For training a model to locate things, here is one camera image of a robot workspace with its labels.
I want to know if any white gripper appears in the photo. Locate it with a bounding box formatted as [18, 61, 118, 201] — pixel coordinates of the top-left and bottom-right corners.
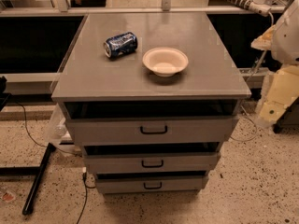
[255, 65, 299, 128]

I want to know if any grey bottom drawer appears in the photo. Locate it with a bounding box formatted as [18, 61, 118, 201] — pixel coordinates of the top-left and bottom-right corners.
[95, 171, 208, 194]

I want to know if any grey drawer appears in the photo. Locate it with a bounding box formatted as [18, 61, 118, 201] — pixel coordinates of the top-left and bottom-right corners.
[84, 143, 221, 174]
[95, 171, 208, 194]
[64, 99, 239, 145]

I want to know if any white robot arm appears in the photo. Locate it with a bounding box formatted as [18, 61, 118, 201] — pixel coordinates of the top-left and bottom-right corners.
[251, 0, 299, 127]

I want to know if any grey top drawer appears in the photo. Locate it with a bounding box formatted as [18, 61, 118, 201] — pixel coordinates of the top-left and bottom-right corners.
[64, 99, 239, 145]

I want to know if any grey drawer cabinet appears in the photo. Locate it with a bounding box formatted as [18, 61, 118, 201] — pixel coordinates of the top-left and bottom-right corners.
[50, 12, 252, 195]

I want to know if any grey middle drawer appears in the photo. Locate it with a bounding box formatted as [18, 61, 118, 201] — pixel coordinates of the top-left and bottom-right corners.
[84, 143, 221, 174]

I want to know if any white power strip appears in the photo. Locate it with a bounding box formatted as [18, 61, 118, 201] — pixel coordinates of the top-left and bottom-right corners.
[226, 0, 271, 17]

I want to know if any white paper bowl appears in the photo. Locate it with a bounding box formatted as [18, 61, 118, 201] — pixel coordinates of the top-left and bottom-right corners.
[142, 48, 189, 77]

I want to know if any blue soda can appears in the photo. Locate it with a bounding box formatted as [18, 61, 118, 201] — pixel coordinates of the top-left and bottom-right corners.
[104, 32, 138, 59]

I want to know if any clear plastic bag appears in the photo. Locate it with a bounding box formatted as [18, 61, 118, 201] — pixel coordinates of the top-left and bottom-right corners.
[45, 105, 74, 151]

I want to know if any thin cable at right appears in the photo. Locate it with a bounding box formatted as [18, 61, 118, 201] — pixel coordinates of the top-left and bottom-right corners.
[229, 105, 259, 143]

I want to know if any black floor cable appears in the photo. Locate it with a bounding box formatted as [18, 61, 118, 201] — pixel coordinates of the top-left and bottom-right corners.
[76, 171, 97, 224]

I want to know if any black metal floor frame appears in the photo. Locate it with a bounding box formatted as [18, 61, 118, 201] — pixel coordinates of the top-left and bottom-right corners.
[0, 143, 56, 216]

